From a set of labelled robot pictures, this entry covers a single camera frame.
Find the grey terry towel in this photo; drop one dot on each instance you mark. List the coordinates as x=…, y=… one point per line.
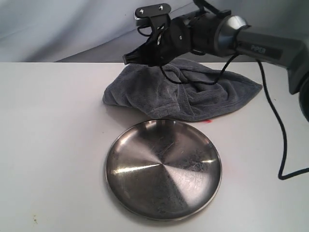
x=182, y=90

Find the grey fabric backdrop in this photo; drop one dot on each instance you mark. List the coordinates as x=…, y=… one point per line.
x=104, y=30

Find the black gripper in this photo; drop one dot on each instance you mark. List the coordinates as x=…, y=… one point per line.
x=172, y=42

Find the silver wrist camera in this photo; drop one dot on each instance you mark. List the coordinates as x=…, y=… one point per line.
x=149, y=14

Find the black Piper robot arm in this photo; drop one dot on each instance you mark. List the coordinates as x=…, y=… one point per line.
x=205, y=33

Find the round stainless steel plate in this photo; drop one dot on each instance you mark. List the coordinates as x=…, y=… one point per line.
x=163, y=170

